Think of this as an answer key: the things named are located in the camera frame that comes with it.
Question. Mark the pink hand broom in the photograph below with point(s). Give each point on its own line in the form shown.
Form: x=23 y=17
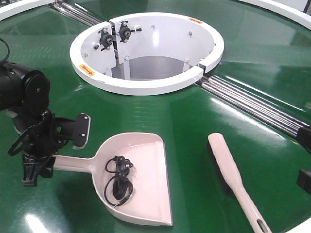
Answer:
x=232 y=178

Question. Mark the white outer rim left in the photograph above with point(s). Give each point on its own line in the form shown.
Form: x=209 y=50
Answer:
x=21 y=6

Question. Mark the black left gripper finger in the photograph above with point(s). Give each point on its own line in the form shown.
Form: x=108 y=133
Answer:
x=34 y=167

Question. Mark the orange arrow sticker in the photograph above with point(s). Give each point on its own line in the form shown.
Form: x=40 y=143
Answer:
x=87 y=70
x=195 y=20

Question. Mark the top left steel rollers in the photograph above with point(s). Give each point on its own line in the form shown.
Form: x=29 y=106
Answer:
x=75 y=12

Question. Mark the white rim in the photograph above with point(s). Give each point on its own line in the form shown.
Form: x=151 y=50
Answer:
x=21 y=6
x=284 y=10

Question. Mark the left black bearing mount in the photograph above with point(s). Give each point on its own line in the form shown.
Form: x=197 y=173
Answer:
x=106 y=39

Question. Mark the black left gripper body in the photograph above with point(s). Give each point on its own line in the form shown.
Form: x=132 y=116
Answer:
x=42 y=135

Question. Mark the right black bearing mount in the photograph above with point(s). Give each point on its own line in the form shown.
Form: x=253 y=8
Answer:
x=125 y=32

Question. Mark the white outer rim right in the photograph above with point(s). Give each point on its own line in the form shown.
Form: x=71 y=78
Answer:
x=284 y=10

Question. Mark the orange arrow sticker back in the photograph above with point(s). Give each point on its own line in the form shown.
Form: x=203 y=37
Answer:
x=195 y=20

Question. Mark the orange arrow sticker front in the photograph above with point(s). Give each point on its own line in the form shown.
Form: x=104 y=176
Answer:
x=87 y=70

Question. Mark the pink plastic dustpan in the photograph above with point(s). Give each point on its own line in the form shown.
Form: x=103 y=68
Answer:
x=150 y=202

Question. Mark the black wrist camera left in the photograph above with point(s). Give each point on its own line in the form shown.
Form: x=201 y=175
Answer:
x=80 y=133

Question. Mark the black bearing mount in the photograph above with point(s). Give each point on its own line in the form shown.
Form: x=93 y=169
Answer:
x=125 y=32
x=106 y=39

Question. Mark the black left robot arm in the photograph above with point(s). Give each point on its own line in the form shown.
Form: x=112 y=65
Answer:
x=24 y=93

